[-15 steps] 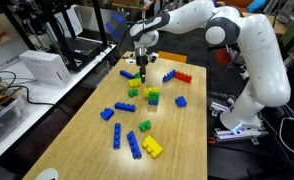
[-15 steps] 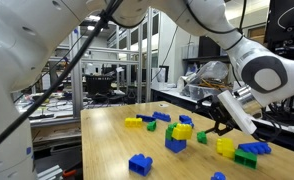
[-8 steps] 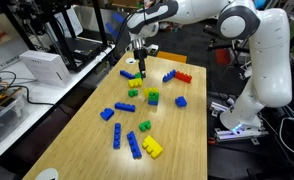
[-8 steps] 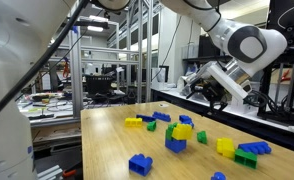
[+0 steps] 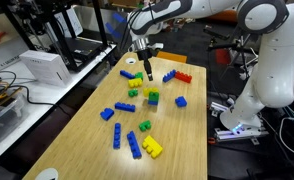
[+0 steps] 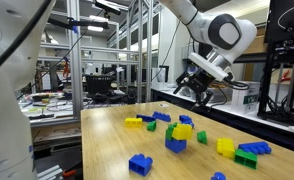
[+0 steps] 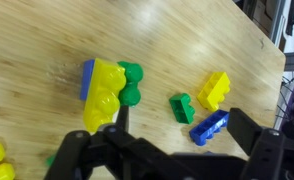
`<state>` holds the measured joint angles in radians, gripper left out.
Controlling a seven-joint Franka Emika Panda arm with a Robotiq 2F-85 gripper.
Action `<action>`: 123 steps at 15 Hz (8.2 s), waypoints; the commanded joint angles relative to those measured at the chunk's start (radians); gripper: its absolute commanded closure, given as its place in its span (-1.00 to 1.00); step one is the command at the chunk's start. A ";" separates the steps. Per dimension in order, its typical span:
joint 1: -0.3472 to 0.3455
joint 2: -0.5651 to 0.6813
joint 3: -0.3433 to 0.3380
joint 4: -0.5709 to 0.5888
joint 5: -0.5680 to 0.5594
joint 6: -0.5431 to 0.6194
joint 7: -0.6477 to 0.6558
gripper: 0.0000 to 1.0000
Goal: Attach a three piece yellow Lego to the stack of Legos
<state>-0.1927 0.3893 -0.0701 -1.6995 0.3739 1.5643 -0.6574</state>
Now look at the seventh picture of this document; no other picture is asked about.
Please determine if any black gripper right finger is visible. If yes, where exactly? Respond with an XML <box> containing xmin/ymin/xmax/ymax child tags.
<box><xmin>226</xmin><ymin>107</ymin><xmax>294</xmax><ymax>180</ymax></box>

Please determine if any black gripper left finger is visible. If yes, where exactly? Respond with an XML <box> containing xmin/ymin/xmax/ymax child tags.
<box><xmin>43</xmin><ymin>104</ymin><xmax>145</xmax><ymax>180</ymax></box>

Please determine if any long blue lego brick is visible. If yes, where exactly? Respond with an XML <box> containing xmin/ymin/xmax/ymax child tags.
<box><xmin>188</xmin><ymin>109</ymin><xmax>230</xmax><ymax>147</ymax></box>

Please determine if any short blue lego brick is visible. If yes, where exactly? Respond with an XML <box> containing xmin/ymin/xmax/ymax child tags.
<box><xmin>79</xmin><ymin>59</ymin><xmax>96</xmax><ymax>102</ymax></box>

